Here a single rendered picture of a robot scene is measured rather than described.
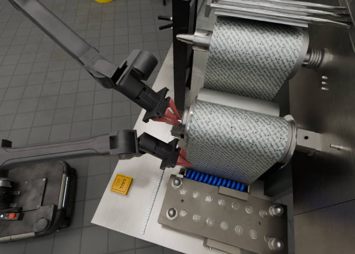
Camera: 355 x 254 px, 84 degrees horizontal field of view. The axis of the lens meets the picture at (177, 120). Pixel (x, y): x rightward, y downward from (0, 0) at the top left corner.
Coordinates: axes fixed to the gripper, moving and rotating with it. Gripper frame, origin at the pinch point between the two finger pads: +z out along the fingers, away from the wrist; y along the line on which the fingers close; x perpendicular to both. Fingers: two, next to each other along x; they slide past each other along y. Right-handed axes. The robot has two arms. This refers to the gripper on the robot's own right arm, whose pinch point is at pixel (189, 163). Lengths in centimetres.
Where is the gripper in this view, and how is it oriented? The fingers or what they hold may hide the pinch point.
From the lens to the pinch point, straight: 70.9
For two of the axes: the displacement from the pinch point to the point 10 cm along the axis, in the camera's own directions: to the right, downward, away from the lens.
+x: 4.9, -3.5, -8.0
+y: -2.7, 8.1, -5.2
